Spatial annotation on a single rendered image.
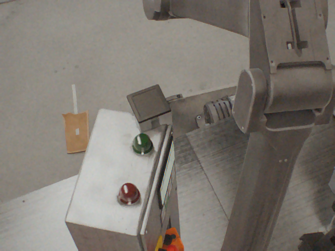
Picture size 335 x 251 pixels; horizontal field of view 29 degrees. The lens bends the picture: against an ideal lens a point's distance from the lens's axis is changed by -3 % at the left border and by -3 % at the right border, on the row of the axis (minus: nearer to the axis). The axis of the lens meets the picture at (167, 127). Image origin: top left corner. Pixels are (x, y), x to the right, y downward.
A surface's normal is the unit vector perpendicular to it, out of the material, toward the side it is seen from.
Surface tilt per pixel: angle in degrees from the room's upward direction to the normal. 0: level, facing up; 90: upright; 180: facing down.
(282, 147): 74
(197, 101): 0
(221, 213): 0
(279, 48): 31
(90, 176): 0
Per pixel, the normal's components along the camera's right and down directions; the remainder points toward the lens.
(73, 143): -0.06, -0.47
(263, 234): 0.29, 0.62
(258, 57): -0.95, 0.10
